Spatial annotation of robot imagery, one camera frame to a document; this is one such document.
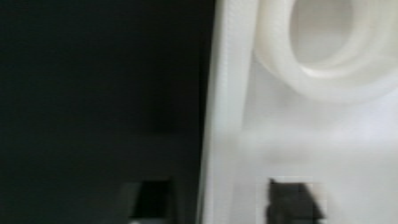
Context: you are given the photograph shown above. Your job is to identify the white square tabletop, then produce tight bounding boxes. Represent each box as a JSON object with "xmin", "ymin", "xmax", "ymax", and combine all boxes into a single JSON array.
[{"xmin": 195, "ymin": 0, "xmax": 398, "ymax": 224}]

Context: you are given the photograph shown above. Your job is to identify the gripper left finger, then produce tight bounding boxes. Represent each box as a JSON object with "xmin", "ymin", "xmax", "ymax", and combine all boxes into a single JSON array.
[{"xmin": 121, "ymin": 179, "xmax": 178, "ymax": 224}]

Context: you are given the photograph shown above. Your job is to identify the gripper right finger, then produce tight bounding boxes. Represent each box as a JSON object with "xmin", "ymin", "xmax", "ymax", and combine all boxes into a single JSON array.
[{"xmin": 265, "ymin": 178, "xmax": 325, "ymax": 224}]

